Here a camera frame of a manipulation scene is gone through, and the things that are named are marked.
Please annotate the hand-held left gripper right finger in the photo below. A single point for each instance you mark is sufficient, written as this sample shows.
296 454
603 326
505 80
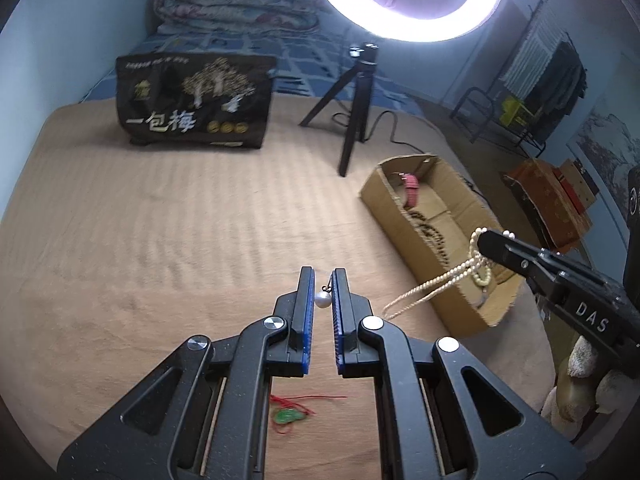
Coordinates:
339 320

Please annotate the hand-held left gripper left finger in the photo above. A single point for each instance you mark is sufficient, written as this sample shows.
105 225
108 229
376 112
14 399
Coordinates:
307 320

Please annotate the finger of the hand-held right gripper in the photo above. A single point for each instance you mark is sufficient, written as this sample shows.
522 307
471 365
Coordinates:
510 252

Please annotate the pearl drop earring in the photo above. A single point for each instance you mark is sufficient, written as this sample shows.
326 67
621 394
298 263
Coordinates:
321 301

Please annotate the cardboard box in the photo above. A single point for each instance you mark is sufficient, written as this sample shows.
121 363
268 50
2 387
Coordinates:
400 240

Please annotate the person's right hand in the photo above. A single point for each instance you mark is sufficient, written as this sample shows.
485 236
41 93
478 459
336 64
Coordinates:
575 395

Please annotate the brown patterned box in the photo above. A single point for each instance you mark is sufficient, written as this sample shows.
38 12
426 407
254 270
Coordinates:
545 205

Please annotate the small tan box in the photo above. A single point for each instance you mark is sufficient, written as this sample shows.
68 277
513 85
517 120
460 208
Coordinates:
580 187

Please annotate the yellow box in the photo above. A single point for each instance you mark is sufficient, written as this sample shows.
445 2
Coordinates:
515 112

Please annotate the black clothes rack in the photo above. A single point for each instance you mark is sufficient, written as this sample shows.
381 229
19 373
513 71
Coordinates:
472 105

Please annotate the dark hanging clothes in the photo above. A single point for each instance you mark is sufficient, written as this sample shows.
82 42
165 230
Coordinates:
560 85

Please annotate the white striped hanging cloth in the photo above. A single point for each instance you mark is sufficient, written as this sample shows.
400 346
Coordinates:
527 60

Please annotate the black tripod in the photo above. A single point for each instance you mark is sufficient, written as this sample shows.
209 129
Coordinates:
360 90

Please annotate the black printed snack bag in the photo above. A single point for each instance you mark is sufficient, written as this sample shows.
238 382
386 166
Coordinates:
200 105

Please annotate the folded floral quilt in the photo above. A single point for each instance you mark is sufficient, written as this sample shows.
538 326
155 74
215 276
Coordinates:
235 5

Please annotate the mountain wall poster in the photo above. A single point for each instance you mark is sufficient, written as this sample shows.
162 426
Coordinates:
607 145

